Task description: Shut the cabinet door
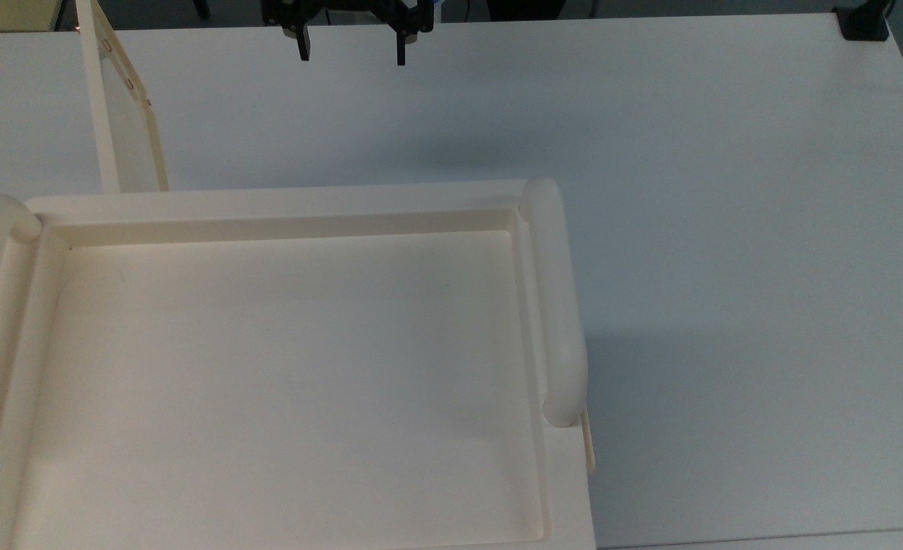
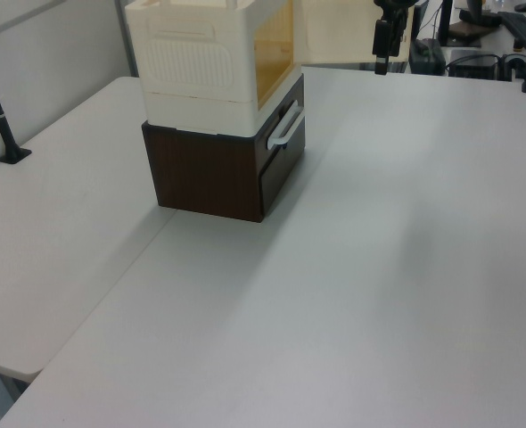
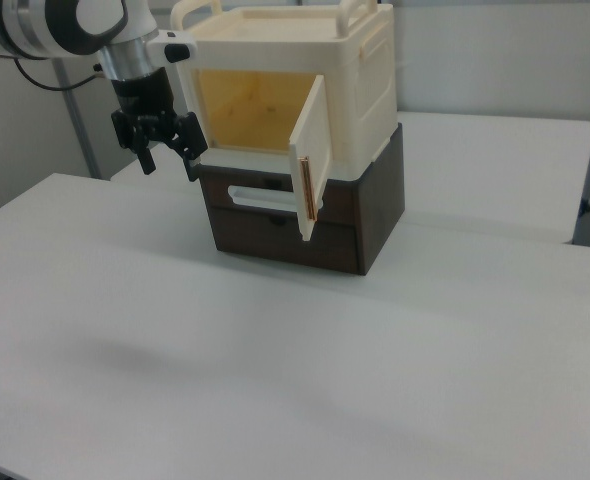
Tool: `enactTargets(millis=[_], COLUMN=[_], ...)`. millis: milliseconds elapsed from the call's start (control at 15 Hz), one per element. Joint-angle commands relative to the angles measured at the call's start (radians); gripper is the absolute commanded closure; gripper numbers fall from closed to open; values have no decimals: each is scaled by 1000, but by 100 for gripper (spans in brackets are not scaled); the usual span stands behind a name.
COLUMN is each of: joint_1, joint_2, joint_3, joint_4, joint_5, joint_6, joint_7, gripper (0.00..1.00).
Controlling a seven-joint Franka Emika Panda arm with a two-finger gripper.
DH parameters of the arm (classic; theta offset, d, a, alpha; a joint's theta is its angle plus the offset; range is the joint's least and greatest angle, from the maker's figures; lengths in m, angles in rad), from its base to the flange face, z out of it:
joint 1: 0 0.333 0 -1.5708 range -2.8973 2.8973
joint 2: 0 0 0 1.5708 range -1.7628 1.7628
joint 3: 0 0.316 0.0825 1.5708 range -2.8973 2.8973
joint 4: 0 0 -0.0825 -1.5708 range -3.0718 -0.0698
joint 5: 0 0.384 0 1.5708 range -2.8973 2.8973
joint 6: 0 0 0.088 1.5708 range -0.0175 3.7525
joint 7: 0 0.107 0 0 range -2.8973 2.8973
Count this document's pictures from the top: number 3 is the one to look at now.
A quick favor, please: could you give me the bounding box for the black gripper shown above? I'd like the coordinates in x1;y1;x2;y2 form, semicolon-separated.
109;67;209;183

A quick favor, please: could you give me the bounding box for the cream cabinet door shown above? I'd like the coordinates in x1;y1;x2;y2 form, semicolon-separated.
288;74;335;244

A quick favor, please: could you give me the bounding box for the cream plastic cabinet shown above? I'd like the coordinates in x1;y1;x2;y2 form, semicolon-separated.
169;0;400;181

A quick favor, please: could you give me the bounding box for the dark brown drawer unit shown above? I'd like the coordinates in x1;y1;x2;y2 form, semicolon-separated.
197;122;406;276

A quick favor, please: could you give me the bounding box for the grey partition post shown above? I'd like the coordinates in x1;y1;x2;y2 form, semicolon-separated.
53;58;101;179

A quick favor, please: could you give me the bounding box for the white drawer handle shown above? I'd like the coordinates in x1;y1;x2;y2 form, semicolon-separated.
228;184;297;209

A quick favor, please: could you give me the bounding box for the brown drawer without handle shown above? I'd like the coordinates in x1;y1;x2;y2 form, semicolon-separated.
208;204;359;276

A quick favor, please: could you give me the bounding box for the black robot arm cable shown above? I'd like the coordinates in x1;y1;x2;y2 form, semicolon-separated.
11;55;107;93

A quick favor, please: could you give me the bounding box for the copper door handle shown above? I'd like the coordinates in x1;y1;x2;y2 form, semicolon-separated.
299;155;320;221

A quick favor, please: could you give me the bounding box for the brown drawer with handle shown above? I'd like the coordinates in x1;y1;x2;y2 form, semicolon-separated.
198;165;357;229

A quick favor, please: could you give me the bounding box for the black wall cable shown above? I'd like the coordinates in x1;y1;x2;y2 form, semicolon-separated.
578;197;590;247

